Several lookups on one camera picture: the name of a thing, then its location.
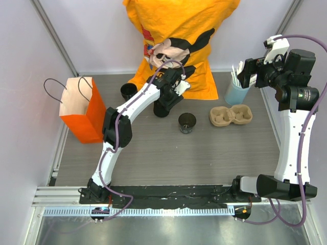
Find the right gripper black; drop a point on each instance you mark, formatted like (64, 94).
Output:
(254, 66)

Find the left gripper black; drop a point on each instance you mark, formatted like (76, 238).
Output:
(176, 99)

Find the black cup from stack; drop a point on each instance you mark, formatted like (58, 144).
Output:
(186, 122)

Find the orange paper bag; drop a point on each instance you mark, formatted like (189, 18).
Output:
(82, 109)

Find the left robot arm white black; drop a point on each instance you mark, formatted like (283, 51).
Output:
(117, 126)

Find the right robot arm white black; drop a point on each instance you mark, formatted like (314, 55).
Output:
(288, 74)

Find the black ribbed cup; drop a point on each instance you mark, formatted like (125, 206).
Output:
(159, 110)

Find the light blue straw holder cup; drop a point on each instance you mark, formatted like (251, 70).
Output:
(235, 95)

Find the black cup with lettering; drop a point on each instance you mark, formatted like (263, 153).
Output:
(128, 90)

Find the lower pulp cup carrier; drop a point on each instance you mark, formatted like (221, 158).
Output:
(238, 114)

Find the orange cartoon mouse cloth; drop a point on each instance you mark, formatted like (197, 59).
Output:
(177, 35)

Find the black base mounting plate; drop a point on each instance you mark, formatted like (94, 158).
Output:
(167, 197)

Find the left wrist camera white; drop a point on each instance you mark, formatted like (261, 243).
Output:
(181, 85)

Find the aluminium frame rail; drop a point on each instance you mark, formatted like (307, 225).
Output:
(53, 34)

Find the white slotted cable duct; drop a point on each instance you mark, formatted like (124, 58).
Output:
(98, 212)

